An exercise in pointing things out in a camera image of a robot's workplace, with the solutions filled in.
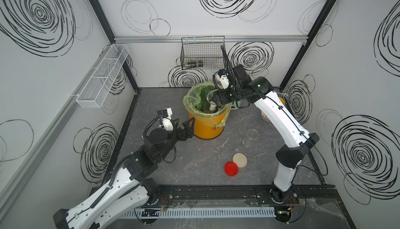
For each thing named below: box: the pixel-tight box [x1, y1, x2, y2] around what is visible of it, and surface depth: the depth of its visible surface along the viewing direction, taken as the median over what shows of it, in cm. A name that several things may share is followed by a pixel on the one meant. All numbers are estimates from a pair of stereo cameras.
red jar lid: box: [224, 161, 240, 177], surface depth 84 cm
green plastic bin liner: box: [182, 81, 233, 128], surface depth 80 cm
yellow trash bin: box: [189, 110, 228, 139], surface depth 79 cm
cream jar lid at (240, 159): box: [232, 152, 248, 168], surface depth 86 cm
